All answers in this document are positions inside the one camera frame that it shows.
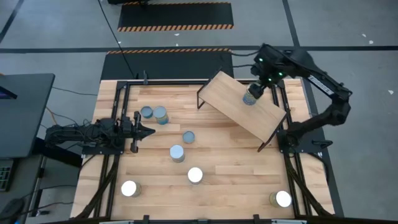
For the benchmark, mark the black desk support beam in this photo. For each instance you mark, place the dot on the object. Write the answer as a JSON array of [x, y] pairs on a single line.
[[59, 154]]

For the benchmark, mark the black computer mouse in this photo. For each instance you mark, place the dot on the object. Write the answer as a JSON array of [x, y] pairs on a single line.
[[11, 208]]

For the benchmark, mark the silver bracket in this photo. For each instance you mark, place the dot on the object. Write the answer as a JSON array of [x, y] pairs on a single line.
[[289, 221]]

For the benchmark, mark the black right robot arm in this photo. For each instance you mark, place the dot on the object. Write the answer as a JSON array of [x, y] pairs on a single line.
[[323, 84]]

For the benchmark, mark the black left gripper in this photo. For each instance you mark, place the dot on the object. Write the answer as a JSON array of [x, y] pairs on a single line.
[[136, 130]]

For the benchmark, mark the black aluminium table frame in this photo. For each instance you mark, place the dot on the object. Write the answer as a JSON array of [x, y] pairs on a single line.
[[174, 82]]

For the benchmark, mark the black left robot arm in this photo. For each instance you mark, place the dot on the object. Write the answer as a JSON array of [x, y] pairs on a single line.
[[71, 133]]

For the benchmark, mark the dark grey desk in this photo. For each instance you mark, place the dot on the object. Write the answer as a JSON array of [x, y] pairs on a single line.
[[25, 118]]

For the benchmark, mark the black table clamp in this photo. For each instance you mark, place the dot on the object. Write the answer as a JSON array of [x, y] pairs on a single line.
[[145, 219], [145, 77], [256, 218], [321, 143]]

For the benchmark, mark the short tin can teal label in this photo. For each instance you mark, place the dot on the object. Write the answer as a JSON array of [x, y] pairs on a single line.
[[188, 137]]

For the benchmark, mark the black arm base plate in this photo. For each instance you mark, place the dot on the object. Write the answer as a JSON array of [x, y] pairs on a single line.
[[102, 151], [308, 141]]

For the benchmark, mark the tall tin can colourful label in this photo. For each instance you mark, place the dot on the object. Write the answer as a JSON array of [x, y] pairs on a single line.
[[282, 199], [247, 100], [195, 175], [160, 112], [129, 188], [176, 152]]

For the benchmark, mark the dark monitor screen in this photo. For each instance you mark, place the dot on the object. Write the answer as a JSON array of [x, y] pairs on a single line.
[[6, 93]]

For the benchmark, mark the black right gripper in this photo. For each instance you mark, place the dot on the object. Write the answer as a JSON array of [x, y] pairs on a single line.
[[256, 90]]

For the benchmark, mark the wooden shelf with black legs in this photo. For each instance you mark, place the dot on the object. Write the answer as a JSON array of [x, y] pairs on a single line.
[[230, 102]]

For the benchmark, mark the black hazard-striped floor mat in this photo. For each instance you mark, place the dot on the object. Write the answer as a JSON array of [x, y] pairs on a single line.
[[174, 14], [168, 63]]

